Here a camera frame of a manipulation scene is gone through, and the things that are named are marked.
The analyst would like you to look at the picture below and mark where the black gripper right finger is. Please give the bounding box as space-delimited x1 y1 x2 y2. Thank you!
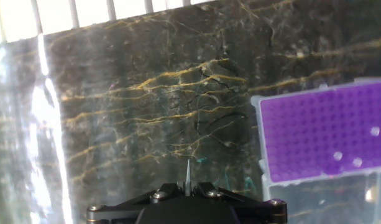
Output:
190 182 287 224

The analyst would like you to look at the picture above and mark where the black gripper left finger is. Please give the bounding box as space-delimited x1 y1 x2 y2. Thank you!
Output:
86 182 186 224

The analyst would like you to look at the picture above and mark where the small clear pipette tip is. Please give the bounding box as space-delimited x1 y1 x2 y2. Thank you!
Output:
185 159 192 197

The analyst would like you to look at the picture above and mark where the open purple pipette tip box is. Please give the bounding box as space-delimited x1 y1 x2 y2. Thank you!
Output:
250 76 381 224

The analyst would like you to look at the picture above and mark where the black marble pattern mat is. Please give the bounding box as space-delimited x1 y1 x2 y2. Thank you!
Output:
0 0 381 224

